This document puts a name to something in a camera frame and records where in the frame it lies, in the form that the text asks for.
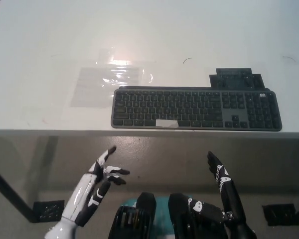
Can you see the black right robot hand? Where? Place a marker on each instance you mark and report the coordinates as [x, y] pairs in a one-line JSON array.
[[228, 191]]

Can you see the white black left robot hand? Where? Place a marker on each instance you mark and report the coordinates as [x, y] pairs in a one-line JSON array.
[[83, 194]]

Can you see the black teal robot torso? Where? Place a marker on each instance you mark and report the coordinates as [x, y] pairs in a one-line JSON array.
[[144, 216]]

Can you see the black metal table leg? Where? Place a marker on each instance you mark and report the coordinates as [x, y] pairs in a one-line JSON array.
[[12, 191]]

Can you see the white tape strip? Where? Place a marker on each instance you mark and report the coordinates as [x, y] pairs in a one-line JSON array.
[[166, 123]]

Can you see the clear plastic tape sheet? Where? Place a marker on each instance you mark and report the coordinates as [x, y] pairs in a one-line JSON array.
[[94, 87]]

